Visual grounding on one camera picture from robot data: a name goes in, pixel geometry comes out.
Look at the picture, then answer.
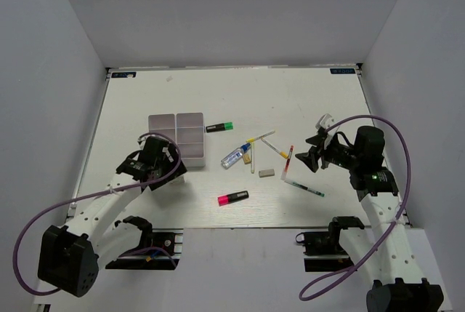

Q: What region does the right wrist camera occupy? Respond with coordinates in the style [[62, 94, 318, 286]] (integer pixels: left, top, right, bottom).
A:
[[315, 113, 339, 149]]

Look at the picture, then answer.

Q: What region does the right white organizer tray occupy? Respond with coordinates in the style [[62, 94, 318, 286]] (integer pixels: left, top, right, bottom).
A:
[[176, 112, 206, 168]]

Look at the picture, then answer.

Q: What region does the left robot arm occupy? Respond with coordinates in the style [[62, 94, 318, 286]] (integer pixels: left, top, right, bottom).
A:
[[38, 133, 187, 297]]

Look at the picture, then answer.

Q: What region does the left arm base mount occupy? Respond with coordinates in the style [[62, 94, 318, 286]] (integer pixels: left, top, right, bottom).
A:
[[105, 216, 182, 271]]

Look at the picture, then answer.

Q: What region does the green highlighter marker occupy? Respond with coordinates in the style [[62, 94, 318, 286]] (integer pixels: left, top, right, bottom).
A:
[[205, 122, 233, 133]]

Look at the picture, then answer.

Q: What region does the white pen orange tip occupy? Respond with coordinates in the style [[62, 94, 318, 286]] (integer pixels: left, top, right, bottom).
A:
[[261, 138, 288, 159]]

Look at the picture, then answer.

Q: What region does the white eraser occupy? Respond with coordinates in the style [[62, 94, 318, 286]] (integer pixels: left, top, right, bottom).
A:
[[170, 175, 185, 185]]

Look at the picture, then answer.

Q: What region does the white pen yellow band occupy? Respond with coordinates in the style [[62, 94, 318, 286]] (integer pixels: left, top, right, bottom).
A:
[[246, 130, 275, 143]]

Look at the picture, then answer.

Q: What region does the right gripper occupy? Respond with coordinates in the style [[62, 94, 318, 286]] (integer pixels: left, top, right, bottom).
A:
[[296, 132, 362, 172]]

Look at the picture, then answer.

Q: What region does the pink highlighter marker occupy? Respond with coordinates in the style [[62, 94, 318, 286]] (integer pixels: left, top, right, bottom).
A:
[[217, 191, 249, 207]]

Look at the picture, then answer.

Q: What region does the blue cap glue bottle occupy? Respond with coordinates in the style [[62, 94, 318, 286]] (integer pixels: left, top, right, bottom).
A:
[[221, 143, 251, 169]]

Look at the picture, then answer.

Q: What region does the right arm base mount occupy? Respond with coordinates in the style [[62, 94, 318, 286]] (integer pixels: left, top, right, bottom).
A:
[[295, 216, 365, 273]]

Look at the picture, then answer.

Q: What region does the grey eraser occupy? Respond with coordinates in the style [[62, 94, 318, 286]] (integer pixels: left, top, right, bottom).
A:
[[259, 169, 275, 177]]

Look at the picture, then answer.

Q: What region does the left blue table label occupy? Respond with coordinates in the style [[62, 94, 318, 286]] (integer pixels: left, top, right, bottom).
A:
[[111, 71, 137, 79]]

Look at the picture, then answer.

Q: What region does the white pen vertical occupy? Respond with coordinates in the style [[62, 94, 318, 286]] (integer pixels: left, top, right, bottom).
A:
[[250, 142, 256, 174]]

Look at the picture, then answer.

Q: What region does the green ink pen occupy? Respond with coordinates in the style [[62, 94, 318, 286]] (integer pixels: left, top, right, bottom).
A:
[[281, 169, 325, 197]]

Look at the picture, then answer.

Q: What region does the red pen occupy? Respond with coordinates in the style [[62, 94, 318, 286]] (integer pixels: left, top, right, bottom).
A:
[[284, 145, 294, 174]]

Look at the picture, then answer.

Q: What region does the right blue table label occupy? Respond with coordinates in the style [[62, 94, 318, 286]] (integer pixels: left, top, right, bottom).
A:
[[330, 68, 356, 75]]

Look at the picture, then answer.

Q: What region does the blue table label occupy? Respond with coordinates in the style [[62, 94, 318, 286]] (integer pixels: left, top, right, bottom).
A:
[[330, 68, 356, 75], [111, 71, 137, 79]]

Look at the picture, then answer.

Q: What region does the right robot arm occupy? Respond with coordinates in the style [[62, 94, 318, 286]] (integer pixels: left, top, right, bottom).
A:
[[296, 126, 445, 311]]

